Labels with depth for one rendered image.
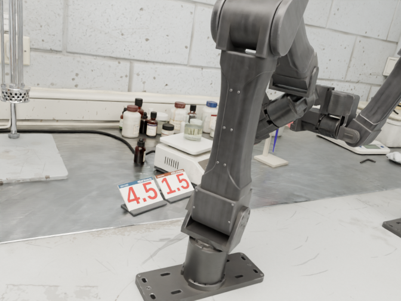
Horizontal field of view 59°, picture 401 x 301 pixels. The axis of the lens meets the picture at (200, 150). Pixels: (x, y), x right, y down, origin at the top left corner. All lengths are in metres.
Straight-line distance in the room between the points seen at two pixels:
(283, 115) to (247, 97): 0.26
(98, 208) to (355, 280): 0.49
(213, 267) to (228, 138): 0.19
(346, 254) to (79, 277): 0.49
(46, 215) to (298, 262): 0.47
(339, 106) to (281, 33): 0.59
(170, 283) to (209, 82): 1.03
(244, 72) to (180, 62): 0.94
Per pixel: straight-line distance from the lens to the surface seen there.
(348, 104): 1.01
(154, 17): 1.33
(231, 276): 0.60
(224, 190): 0.50
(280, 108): 0.70
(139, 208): 0.75
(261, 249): 0.70
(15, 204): 0.77
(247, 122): 0.46
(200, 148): 0.89
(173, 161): 0.90
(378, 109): 0.98
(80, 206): 0.76
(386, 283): 0.74
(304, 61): 0.64
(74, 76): 1.28
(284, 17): 0.44
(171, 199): 0.80
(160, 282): 0.56
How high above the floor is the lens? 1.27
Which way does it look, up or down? 19 degrees down
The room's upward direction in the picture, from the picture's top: 9 degrees clockwise
